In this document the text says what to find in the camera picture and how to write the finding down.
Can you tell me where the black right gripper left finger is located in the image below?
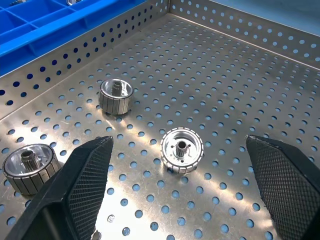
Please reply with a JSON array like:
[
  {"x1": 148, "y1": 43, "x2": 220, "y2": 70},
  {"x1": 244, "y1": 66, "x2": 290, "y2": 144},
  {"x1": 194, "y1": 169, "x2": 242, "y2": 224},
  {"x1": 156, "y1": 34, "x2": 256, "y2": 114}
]
[{"x1": 4, "y1": 135, "x2": 115, "y2": 240}]

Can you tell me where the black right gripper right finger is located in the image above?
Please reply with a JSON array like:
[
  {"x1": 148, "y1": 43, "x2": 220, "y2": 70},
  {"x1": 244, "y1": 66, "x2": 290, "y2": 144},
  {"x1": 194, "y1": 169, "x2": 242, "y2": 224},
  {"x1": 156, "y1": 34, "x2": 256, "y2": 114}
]
[{"x1": 245, "y1": 134, "x2": 320, "y2": 240}]

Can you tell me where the blue compartment tray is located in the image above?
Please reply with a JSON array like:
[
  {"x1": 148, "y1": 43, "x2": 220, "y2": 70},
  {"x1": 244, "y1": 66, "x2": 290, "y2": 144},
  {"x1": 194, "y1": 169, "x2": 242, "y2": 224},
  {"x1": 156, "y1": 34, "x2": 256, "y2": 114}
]
[{"x1": 0, "y1": 0, "x2": 147, "y2": 77}]

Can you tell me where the perforated metal tray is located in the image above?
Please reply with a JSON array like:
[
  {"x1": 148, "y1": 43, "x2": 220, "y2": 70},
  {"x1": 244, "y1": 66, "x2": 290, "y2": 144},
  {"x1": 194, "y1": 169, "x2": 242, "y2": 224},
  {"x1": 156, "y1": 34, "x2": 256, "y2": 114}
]
[{"x1": 0, "y1": 0, "x2": 320, "y2": 240}]

